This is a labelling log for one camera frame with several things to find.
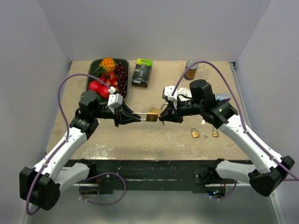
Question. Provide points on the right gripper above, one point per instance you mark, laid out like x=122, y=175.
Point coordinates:
x=175, y=115

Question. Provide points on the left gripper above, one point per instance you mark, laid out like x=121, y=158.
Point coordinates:
x=123, y=115

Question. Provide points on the large brass padlock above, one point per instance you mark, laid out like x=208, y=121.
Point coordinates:
x=149, y=116
x=158, y=110

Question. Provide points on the small brass padlock with key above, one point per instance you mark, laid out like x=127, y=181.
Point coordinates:
x=195, y=133

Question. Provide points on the long shackle brass padlock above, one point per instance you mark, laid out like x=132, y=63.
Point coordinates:
x=215, y=132

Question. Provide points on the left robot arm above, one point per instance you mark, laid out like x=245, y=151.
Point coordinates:
x=43, y=184

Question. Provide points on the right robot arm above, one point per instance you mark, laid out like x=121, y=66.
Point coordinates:
x=268, y=168

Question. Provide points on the white toilet paper roll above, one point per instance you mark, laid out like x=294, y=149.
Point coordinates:
x=184, y=94

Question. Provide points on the green fruit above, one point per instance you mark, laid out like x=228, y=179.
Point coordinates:
x=99, y=99

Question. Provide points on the red apple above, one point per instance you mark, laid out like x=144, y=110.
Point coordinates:
x=100, y=89

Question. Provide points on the red strawberries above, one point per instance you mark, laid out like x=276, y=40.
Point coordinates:
x=110, y=78

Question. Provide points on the dark red grapes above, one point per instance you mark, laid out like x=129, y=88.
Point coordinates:
x=121, y=71

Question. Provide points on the black green razor box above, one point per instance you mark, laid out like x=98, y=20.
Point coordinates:
x=142, y=72

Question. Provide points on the orange label tin can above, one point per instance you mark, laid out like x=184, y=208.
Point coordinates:
x=190, y=74

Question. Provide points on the orange flower bunch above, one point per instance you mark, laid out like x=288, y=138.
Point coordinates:
x=108, y=64

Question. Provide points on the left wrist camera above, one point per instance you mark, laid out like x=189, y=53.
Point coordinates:
x=115, y=99

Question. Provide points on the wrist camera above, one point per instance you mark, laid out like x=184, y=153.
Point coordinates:
x=115, y=99
x=169, y=94

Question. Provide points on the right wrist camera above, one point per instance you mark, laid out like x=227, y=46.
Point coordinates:
x=169, y=94

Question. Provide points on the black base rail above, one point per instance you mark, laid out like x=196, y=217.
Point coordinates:
x=149, y=175

